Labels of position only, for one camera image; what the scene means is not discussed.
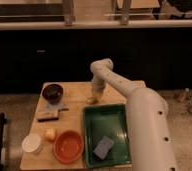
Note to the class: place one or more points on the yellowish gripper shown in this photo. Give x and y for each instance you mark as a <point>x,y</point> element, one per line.
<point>97,92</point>

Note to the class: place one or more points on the yellow banana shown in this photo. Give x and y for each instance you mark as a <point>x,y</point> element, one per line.
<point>92,101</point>

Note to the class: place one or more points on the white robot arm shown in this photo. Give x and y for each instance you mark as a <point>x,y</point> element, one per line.
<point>146,113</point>

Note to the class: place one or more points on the dark brown bowl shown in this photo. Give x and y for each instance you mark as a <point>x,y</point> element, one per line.
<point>53,93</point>

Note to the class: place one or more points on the red bowl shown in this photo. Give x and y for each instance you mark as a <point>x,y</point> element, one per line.
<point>68,147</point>

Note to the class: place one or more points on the green plastic tray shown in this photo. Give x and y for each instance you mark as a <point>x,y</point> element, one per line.
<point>109,121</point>

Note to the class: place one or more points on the blue sponge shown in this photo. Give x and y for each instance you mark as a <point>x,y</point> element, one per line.
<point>102,148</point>

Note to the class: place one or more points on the small yellow fruit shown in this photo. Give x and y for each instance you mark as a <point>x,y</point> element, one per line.
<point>50,134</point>

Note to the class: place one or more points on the white cup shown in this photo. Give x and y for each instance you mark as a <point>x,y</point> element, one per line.
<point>32,143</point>

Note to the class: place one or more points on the black stand pole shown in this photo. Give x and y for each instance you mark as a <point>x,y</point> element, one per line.
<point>0,141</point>

